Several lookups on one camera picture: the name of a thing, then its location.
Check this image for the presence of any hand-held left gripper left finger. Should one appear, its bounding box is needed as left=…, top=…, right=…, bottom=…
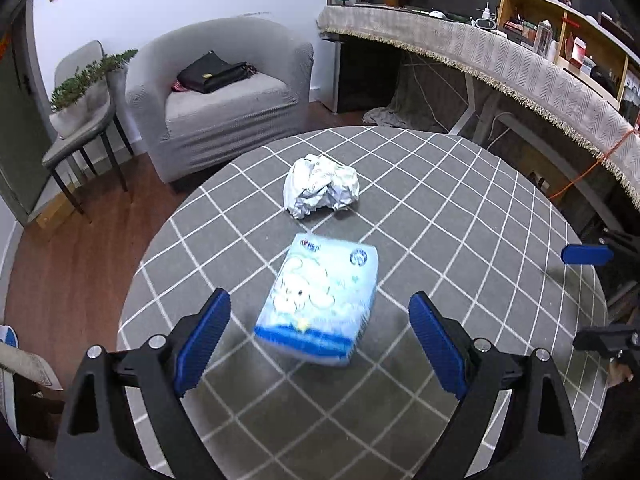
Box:
left=52, top=287, right=233, bottom=480

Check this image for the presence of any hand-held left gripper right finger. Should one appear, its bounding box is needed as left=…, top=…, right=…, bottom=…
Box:
left=407, top=291, right=583, bottom=480

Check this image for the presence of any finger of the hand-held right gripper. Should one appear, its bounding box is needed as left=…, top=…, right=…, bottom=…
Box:
left=560, top=227, right=640, bottom=266
left=572, top=322, right=640, bottom=359

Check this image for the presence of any blue tissue pack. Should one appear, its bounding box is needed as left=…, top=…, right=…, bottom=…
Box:
left=253, top=232, right=379, bottom=367

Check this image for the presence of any person's right hand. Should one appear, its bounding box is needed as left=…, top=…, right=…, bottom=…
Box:
left=607, top=359, right=635, bottom=387

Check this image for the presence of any round table, grey checked cloth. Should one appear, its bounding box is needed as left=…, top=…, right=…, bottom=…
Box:
left=116, top=126, right=610, bottom=480

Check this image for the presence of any beige patterned table cloth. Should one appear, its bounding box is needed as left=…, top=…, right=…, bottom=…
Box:
left=0, top=344, right=66, bottom=392

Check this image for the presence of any white desk leg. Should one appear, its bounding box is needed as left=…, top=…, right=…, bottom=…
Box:
left=447, top=72, right=501, bottom=136

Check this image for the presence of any flat cardboard box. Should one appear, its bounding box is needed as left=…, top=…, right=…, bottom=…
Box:
left=30, top=186, right=81, bottom=231

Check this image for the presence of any crumpled white paper ball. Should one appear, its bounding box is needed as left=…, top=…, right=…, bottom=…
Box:
left=282, top=154, right=361, bottom=220

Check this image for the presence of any long desk with fringed cloth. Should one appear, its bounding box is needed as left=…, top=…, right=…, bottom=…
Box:
left=316, top=4, right=640, bottom=211

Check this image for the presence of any grey armchair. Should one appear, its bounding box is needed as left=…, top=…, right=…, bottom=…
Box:
left=125, top=17, right=315, bottom=184

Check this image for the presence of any grey blanket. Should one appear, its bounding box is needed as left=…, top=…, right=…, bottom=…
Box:
left=362, top=55, right=451, bottom=133

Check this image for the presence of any grey dining chair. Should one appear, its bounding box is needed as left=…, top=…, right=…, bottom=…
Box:
left=41, top=40, right=135, bottom=216

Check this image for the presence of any wooden desk shelf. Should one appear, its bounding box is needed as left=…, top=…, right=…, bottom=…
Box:
left=495, top=0, right=640, bottom=113

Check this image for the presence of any grey-green door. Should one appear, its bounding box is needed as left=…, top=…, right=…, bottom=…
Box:
left=0, top=7, right=56, bottom=226

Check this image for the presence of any potted green plant white pot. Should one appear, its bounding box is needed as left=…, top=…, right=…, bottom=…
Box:
left=95, top=49, right=139, bottom=111
left=50, top=72, right=108, bottom=139

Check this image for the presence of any black handbag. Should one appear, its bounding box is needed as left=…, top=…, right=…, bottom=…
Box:
left=176, top=50, right=257, bottom=95

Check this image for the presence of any orange cable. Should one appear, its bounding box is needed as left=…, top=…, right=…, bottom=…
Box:
left=547, top=130, right=640, bottom=201

